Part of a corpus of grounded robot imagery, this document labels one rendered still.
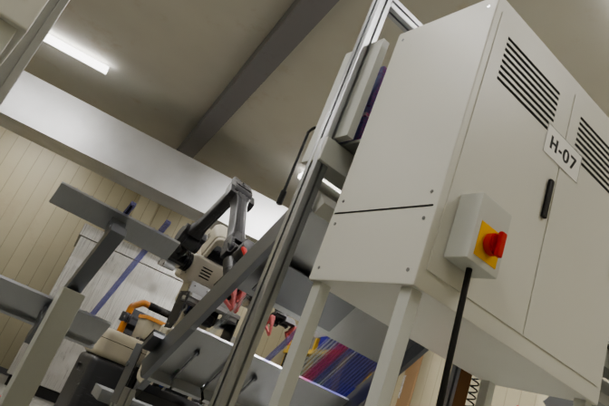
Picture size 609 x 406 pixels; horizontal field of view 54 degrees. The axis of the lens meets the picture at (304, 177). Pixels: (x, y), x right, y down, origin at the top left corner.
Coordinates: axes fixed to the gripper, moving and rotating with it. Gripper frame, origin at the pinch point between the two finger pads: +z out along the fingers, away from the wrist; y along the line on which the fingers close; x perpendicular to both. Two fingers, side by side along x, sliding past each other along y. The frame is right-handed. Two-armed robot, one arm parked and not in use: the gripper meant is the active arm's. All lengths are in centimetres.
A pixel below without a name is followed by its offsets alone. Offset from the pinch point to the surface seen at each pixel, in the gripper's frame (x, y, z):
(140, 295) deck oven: 434, 212, -466
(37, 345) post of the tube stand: 25, -43, 16
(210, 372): 22.2, 8.9, 3.8
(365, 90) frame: -69, -11, -19
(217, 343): 11.9, 3.2, 2.9
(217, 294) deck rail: -5.1, -9.9, 3.7
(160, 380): 28.8, -4.1, 7.8
